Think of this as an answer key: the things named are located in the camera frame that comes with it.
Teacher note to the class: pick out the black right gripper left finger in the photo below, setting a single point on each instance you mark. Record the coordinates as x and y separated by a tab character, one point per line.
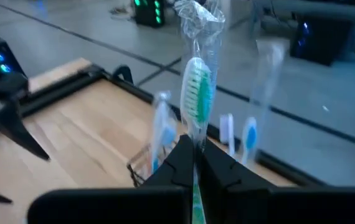
134	205

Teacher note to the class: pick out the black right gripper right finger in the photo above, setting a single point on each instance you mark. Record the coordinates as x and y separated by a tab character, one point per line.
258	205

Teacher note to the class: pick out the blue toothbrush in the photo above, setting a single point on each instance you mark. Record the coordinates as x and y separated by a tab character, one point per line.
162	124
250	137

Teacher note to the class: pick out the purple toothbrush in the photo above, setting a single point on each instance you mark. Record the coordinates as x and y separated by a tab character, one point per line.
227	127

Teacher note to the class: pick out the green toothbrush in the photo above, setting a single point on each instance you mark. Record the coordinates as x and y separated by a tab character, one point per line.
196	93

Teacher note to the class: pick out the black computer green lights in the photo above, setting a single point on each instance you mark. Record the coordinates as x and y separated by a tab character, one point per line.
148	15

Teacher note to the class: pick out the black computer blue light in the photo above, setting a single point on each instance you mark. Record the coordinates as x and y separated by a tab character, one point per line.
320	43

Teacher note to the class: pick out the black aluminium table frame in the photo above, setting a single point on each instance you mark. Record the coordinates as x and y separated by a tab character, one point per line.
71	84

